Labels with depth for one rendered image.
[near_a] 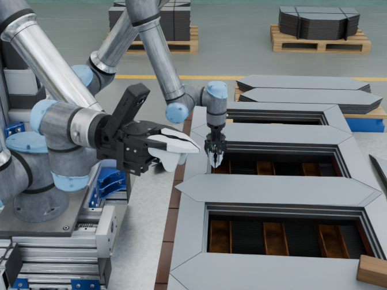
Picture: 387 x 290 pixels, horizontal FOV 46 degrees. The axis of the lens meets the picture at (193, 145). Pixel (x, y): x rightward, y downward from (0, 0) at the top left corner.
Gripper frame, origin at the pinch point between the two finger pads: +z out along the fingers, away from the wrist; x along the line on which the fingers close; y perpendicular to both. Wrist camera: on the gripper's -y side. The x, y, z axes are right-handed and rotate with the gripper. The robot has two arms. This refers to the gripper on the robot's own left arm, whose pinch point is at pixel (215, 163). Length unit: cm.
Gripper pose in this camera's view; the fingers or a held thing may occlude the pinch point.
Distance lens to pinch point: 183.3
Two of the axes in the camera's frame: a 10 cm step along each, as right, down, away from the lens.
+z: 0.0, 8.7, 5.0
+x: 10.0, 0.3, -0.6
